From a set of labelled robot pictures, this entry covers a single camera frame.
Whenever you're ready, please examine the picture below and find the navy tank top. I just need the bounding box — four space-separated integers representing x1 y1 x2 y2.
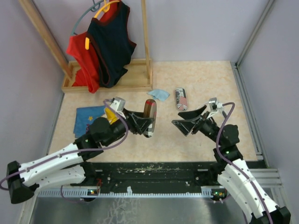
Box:
85 1 136 88

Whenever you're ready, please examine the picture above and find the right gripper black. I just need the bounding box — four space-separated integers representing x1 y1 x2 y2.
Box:
172 105 223 145

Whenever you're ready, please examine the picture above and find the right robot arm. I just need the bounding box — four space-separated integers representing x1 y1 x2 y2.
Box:
172 102 291 224

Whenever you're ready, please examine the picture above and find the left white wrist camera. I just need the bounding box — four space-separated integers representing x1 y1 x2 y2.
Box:
110 97 126 113

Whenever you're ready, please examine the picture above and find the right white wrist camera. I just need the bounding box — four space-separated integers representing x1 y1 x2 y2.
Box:
207 98 224 119

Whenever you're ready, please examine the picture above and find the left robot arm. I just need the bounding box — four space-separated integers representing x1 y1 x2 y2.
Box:
4 109 157 204

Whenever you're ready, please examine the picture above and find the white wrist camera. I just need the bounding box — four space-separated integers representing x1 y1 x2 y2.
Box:
110 97 126 113
207 98 224 119

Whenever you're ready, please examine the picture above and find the plaid glasses case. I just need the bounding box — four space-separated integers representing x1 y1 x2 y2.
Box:
143 99 157 138

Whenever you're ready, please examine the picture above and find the red tank top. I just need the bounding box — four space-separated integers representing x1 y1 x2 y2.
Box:
65 0 122 93

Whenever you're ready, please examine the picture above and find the aluminium rail frame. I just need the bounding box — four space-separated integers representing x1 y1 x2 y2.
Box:
16 0 299 224

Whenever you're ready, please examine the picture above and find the white slotted cable duct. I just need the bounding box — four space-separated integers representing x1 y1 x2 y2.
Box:
37 186 224 199

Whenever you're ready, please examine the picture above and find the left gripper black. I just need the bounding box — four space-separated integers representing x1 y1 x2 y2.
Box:
104 108 154 146

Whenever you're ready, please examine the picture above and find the blue yellow cartoon pouch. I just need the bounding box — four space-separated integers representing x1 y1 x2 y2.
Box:
73 105 117 138

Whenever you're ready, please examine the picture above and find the grey blue hanger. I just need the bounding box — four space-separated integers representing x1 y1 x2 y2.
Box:
71 0 104 36

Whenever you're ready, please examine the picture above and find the flag newsprint glasses case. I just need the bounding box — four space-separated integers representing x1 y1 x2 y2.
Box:
175 87 188 112

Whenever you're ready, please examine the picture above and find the light blue cloth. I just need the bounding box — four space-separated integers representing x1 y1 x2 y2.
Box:
147 89 170 102

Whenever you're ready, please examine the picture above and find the yellow hanger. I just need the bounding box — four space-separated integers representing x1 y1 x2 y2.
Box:
85 0 121 50

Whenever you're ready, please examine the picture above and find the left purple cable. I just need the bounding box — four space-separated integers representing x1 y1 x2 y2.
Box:
0 99 129 204

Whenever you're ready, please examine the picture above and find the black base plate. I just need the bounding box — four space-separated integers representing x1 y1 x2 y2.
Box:
81 162 220 193

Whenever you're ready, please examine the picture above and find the wooden clothes rack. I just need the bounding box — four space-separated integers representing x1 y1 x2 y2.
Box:
19 0 153 93

